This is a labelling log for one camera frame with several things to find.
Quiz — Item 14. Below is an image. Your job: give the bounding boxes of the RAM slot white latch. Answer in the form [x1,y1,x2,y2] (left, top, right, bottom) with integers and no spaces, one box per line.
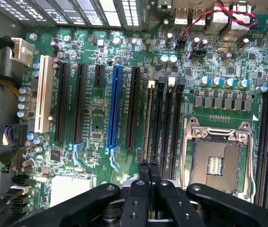
[159,75,176,180]

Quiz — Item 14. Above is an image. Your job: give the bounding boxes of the RAM memory stick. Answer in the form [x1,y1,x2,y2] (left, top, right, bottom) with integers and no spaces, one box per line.
[142,80,156,164]

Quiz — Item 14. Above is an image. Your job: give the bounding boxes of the silver socket locking lever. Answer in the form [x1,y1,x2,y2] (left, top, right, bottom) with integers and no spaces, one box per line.
[243,122,258,203]
[178,117,191,191]

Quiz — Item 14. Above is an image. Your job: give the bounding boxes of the white chipset heat sink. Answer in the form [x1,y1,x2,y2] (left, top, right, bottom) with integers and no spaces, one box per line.
[49,175,95,208]

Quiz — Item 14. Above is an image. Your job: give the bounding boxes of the black square chip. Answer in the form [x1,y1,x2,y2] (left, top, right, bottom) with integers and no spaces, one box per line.
[50,149,61,161]

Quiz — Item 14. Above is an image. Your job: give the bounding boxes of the long black expansion slot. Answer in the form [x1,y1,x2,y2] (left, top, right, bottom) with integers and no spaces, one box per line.
[54,61,71,142]
[125,66,142,150]

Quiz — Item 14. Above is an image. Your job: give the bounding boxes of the green PC motherboard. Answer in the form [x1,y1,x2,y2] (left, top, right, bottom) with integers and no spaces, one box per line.
[17,17,268,215]

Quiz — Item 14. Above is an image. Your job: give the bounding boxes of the black SATA port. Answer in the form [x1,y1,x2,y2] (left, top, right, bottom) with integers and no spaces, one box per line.
[10,205,28,215]
[11,175,31,186]
[10,195,29,206]

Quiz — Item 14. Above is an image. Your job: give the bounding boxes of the black expansion slot blue clip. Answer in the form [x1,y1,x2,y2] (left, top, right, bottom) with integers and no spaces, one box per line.
[69,63,88,167]

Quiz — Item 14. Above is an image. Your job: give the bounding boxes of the short black expansion slot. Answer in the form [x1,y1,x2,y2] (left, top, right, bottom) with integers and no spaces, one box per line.
[93,64,105,88]

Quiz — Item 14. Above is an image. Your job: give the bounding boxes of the white PCI expansion slot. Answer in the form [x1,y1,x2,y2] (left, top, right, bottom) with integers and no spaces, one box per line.
[34,54,54,134]

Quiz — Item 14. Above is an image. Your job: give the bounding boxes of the black fan header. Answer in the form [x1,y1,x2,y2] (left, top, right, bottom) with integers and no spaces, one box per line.
[189,48,207,60]

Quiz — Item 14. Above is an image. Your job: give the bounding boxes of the silver USB port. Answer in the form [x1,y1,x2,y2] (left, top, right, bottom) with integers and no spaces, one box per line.
[191,6,207,26]
[173,6,189,26]

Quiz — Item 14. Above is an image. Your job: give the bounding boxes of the silver network port block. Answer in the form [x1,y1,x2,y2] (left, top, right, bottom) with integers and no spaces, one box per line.
[212,2,252,33]

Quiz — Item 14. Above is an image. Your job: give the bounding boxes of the white power connector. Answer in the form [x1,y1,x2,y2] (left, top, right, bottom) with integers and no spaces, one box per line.
[9,37,35,67]

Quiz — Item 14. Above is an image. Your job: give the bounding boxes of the CPU socket metal frame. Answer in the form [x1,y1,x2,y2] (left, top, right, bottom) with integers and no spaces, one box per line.
[178,115,259,205]

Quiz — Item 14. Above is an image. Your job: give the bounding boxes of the black connector purple wires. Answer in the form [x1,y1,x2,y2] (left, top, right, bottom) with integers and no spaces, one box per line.
[2,123,28,148]

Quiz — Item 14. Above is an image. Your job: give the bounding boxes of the red black twisted wire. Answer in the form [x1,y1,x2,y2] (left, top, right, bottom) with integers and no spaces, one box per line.
[180,0,259,40]

